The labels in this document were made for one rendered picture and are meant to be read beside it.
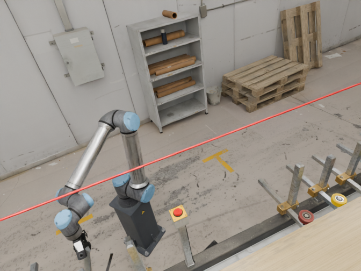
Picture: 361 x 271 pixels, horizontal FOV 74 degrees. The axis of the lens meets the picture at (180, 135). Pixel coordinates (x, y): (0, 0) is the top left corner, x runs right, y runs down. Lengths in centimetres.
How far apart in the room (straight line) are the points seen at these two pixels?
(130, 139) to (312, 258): 121
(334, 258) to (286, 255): 22
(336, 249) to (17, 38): 348
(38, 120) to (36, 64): 76
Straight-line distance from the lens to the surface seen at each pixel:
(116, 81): 371
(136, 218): 215
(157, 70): 345
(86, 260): 166
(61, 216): 146
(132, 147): 163
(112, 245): 270
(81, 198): 149
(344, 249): 158
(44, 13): 343
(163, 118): 389
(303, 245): 152
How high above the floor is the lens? 219
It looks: 37 degrees down
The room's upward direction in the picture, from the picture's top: 10 degrees counter-clockwise
